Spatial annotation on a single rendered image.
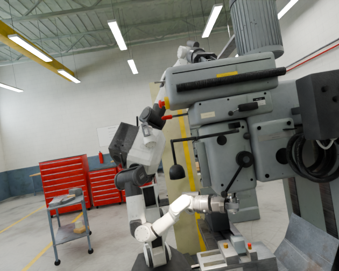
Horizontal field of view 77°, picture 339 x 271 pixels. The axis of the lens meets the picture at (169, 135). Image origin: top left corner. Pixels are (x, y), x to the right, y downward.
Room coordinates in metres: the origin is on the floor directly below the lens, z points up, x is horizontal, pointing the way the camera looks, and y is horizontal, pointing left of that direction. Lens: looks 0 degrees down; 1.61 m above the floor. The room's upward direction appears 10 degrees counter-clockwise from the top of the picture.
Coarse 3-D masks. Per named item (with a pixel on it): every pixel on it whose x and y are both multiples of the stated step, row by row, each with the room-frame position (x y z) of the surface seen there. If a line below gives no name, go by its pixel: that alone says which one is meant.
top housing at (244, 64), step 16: (192, 64) 0.89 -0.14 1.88; (208, 64) 0.89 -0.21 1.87; (224, 64) 0.89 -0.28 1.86; (240, 64) 0.89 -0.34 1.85; (256, 64) 0.89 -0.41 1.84; (272, 64) 0.90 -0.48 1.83; (176, 80) 0.88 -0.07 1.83; (192, 80) 0.88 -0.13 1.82; (256, 80) 0.89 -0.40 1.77; (272, 80) 0.90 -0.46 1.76; (176, 96) 0.88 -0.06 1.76; (192, 96) 0.88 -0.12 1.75; (208, 96) 0.89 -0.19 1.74; (224, 96) 0.91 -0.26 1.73
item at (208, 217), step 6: (210, 216) 1.44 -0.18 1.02; (216, 216) 1.44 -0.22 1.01; (222, 216) 1.45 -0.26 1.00; (210, 222) 1.48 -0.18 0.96; (216, 222) 1.44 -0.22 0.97; (222, 222) 1.45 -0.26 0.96; (228, 222) 1.45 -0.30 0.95; (216, 228) 1.44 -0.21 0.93; (222, 228) 1.45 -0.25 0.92; (228, 228) 1.45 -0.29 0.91
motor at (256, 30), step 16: (240, 0) 0.97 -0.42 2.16; (256, 0) 0.93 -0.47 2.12; (272, 0) 0.94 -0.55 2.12; (240, 16) 0.98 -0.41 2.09; (256, 16) 0.94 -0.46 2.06; (272, 16) 0.94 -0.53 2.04; (240, 32) 0.99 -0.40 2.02; (256, 32) 0.94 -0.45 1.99; (272, 32) 0.94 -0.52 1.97; (240, 48) 1.01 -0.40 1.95; (256, 48) 0.95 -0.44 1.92; (272, 48) 0.93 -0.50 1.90
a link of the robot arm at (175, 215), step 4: (180, 196) 1.09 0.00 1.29; (184, 196) 1.08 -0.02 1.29; (188, 196) 1.08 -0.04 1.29; (176, 200) 1.08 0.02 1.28; (180, 200) 1.08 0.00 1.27; (184, 200) 1.07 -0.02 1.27; (188, 200) 1.06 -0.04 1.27; (172, 204) 1.08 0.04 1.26; (176, 204) 1.07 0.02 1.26; (180, 204) 1.06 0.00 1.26; (184, 204) 1.05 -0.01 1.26; (188, 204) 1.05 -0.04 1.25; (172, 208) 1.07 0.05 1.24; (176, 208) 1.06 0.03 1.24; (180, 208) 1.05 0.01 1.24; (184, 208) 1.05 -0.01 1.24; (168, 212) 1.09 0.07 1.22; (172, 212) 1.06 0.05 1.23; (176, 212) 1.05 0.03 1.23; (180, 212) 1.05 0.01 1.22; (172, 216) 1.06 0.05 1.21; (176, 216) 1.05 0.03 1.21; (176, 220) 1.08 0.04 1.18
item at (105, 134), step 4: (96, 128) 9.90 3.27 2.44; (100, 128) 9.90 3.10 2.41; (104, 128) 9.91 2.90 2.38; (108, 128) 9.92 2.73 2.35; (112, 128) 9.92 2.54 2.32; (116, 128) 9.93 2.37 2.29; (100, 132) 9.90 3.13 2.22; (104, 132) 9.91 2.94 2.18; (108, 132) 9.91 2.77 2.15; (112, 132) 9.92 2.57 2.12; (100, 136) 9.90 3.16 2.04; (104, 136) 9.91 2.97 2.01; (108, 136) 9.91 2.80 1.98; (112, 136) 9.92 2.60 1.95; (100, 140) 9.90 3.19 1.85; (104, 140) 9.91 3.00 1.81; (108, 140) 9.91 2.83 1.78; (100, 144) 9.90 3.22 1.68; (104, 144) 9.90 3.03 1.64; (108, 144) 9.91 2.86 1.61
